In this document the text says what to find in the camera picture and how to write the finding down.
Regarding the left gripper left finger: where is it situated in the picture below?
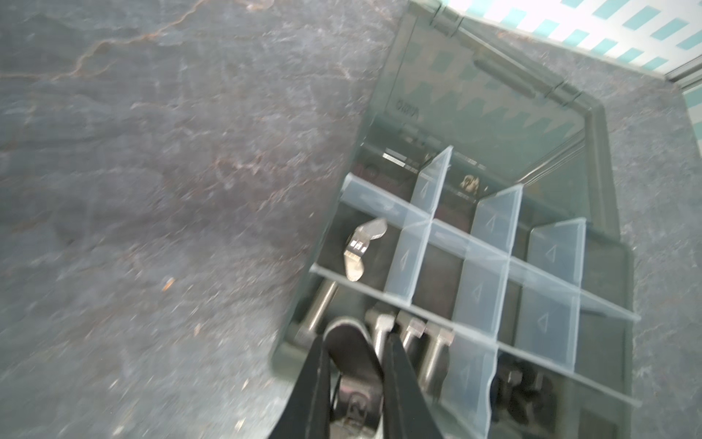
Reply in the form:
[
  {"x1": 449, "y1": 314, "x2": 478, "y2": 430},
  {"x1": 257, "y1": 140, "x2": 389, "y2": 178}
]
[{"x1": 269, "y1": 336, "x2": 331, "y2": 439}]

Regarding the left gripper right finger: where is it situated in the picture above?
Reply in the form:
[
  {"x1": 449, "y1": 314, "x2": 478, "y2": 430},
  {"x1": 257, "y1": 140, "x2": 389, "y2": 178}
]
[{"x1": 381, "y1": 334, "x2": 442, "y2": 439}]

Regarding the silver wing nut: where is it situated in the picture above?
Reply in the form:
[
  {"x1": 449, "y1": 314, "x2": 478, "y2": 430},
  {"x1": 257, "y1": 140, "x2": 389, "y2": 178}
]
[
  {"x1": 324, "y1": 316, "x2": 384, "y2": 438},
  {"x1": 343, "y1": 218, "x2": 388, "y2": 282}
]

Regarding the silver bolt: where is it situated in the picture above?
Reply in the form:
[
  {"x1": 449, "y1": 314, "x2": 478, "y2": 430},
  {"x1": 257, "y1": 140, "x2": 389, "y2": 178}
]
[
  {"x1": 365, "y1": 308, "x2": 396, "y2": 362},
  {"x1": 396, "y1": 311, "x2": 426, "y2": 352},
  {"x1": 294, "y1": 279, "x2": 338, "y2": 346},
  {"x1": 418, "y1": 322, "x2": 455, "y2": 393}
]

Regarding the black screw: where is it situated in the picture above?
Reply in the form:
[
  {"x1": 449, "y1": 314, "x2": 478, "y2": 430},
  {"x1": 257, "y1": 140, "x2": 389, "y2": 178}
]
[{"x1": 490, "y1": 362, "x2": 557, "y2": 430}]

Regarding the grey plastic organizer box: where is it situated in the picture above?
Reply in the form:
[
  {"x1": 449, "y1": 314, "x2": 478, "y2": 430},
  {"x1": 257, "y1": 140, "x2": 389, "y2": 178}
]
[{"x1": 271, "y1": 1, "x2": 639, "y2": 438}]

